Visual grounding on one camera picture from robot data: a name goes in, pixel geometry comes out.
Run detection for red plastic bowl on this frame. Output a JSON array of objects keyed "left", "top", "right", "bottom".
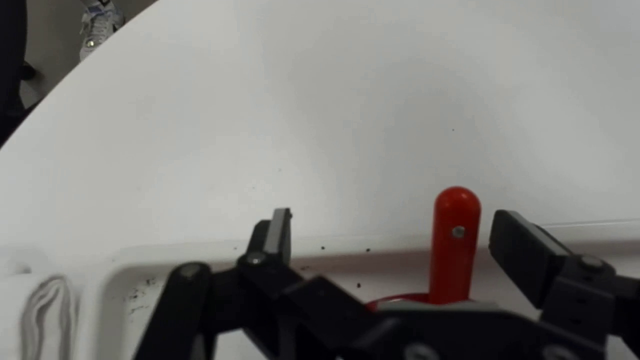
[{"left": 366, "top": 291, "right": 431, "bottom": 312}]

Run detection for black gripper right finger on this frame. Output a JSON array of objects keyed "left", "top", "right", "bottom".
[{"left": 488, "top": 209, "right": 640, "bottom": 347}]

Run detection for clear plastic bag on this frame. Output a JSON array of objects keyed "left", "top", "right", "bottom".
[{"left": 79, "top": 0, "right": 126, "bottom": 59}]

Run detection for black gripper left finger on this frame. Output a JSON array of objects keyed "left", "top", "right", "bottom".
[{"left": 135, "top": 207, "right": 293, "bottom": 360}]

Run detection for red handled spoon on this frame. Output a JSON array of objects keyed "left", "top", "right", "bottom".
[{"left": 431, "top": 185, "right": 482, "bottom": 303}]

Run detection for white striped cloth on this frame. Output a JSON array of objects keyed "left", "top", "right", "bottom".
[{"left": 0, "top": 248, "right": 79, "bottom": 360}]

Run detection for white plastic tray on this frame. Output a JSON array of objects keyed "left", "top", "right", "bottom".
[{"left": 73, "top": 218, "right": 640, "bottom": 360}]

